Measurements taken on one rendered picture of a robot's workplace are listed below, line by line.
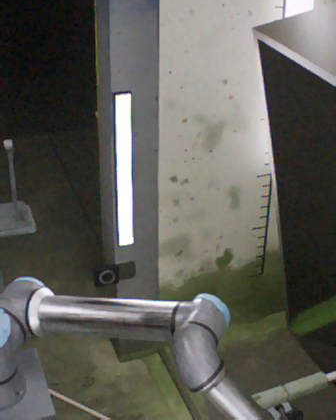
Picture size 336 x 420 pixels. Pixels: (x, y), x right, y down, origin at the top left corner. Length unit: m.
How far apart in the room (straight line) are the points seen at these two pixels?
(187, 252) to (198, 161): 0.41
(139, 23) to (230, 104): 0.50
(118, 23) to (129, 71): 0.18
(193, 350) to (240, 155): 1.20
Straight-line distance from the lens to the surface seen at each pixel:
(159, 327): 1.87
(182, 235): 2.84
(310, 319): 2.69
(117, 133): 2.51
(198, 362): 1.74
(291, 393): 2.28
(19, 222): 2.64
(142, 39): 2.43
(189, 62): 2.52
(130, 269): 2.84
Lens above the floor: 2.18
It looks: 30 degrees down
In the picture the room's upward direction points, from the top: 1 degrees clockwise
